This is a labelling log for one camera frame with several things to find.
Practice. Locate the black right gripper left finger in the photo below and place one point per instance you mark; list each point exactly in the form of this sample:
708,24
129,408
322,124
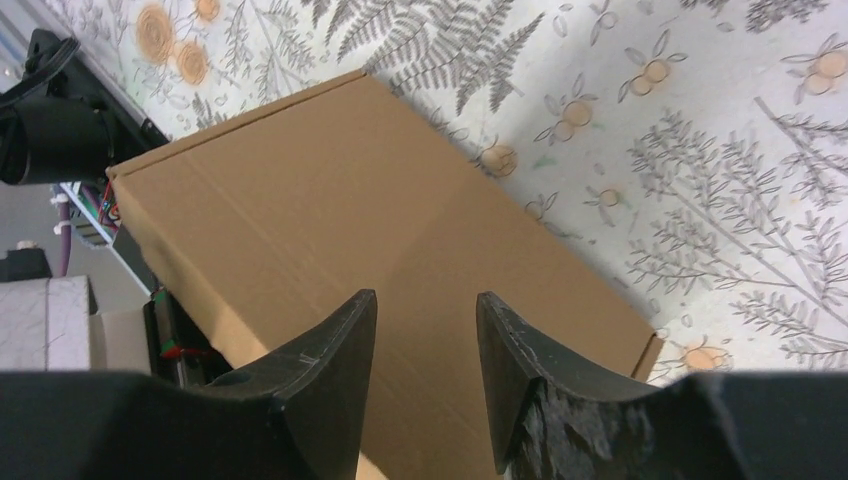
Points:
298,411

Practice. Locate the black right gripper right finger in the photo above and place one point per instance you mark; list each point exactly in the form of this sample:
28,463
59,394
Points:
553,413

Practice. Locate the brown cardboard box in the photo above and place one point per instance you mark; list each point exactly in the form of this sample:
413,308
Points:
272,219

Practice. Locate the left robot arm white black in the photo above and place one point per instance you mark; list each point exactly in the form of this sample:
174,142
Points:
55,126

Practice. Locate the floral patterned table mat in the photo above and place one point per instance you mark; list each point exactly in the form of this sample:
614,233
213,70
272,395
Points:
695,152

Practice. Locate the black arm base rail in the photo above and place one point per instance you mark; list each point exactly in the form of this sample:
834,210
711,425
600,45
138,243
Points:
175,348

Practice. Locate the grey slotted cable duct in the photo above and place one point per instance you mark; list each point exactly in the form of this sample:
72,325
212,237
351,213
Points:
89,226

